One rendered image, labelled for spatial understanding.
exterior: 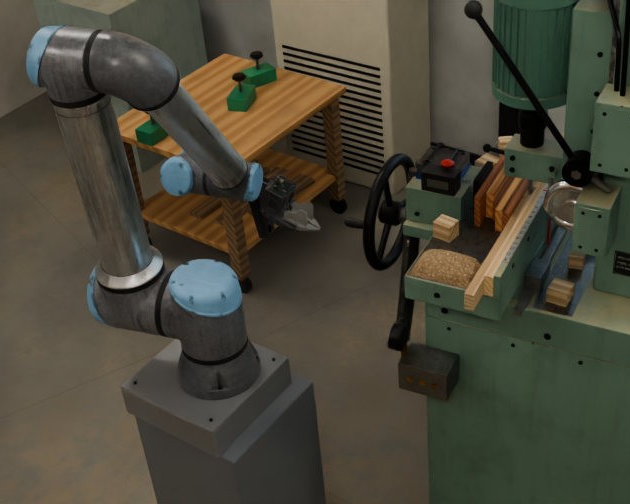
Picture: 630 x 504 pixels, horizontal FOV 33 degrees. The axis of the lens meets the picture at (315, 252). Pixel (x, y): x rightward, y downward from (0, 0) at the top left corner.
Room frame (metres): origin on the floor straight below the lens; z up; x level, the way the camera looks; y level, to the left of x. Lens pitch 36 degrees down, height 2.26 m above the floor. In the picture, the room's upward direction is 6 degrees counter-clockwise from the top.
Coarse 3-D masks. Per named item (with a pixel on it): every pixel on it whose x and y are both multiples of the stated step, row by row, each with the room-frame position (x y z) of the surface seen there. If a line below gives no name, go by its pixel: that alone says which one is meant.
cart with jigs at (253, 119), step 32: (224, 64) 3.60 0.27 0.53; (256, 64) 3.43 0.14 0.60; (192, 96) 3.37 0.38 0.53; (224, 96) 3.34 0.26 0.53; (256, 96) 3.31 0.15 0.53; (288, 96) 3.30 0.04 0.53; (320, 96) 3.27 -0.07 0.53; (128, 128) 3.18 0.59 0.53; (160, 128) 3.08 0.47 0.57; (224, 128) 3.11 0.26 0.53; (256, 128) 3.09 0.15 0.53; (288, 128) 3.08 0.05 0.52; (128, 160) 3.19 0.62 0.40; (256, 160) 3.44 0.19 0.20; (288, 160) 3.44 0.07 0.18; (160, 192) 3.31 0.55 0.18; (160, 224) 3.11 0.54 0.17; (192, 224) 3.07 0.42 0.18; (224, 224) 3.04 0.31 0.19
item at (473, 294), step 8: (528, 200) 1.91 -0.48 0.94; (520, 208) 1.89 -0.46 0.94; (512, 216) 1.86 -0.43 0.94; (512, 224) 1.83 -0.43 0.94; (504, 232) 1.80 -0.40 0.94; (504, 240) 1.78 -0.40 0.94; (496, 248) 1.75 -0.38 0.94; (488, 256) 1.73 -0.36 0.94; (488, 264) 1.70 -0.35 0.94; (480, 272) 1.68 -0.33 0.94; (472, 280) 1.65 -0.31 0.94; (480, 280) 1.65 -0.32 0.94; (472, 288) 1.63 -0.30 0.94; (480, 288) 1.64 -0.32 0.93; (464, 296) 1.61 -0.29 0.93; (472, 296) 1.60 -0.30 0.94; (480, 296) 1.64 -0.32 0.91; (464, 304) 1.61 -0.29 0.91; (472, 304) 1.60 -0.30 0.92
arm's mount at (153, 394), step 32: (160, 352) 1.88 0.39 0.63; (128, 384) 1.78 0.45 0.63; (160, 384) 1.77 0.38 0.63; (256, 384) 1.74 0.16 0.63; (288, 384) 1.81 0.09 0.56; (160, 416) 1.71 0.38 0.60; (192, 416) 1.66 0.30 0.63; (224, 416) 1.65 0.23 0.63; (256, 416) 1.72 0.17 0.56; (224, 448) 1.63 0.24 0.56
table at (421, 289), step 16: (496, 144) 2.23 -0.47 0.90; (416, 224) 1.96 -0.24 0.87; (464, 224) 1.90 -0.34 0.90; (544, 224) 1.89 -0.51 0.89; (432, 240) 1.86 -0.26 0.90; (464, 240) 1.84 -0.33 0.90; (480, 240) 1.84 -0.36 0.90; (496, 240) 1.83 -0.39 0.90; (480, 256) 1.78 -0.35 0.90; (528, 256) 1.80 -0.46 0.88; (416, 288) 1.73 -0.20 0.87; (432, 288) 1.71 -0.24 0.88; (448, 288) 1.69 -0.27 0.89; (464, 288) 1.68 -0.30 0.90; (512, 288) 1.71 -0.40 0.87; (448, 304) 1.69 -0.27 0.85; (480, 304) 1.66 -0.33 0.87; (496, 304) 1.64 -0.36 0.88
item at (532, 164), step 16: (512, 144) 1.94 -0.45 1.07; (544, 144) 1.93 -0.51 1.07; (512, 160) 1.92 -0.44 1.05; (528, 160) 1.91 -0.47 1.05; (544, 160) 1.89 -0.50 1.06; (560, 160) 1.87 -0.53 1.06; (512, 176) 1.92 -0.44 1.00; (528, 176) 1.90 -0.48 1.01; (544, 176) 1.89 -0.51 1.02; (560, 176) 1.87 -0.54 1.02
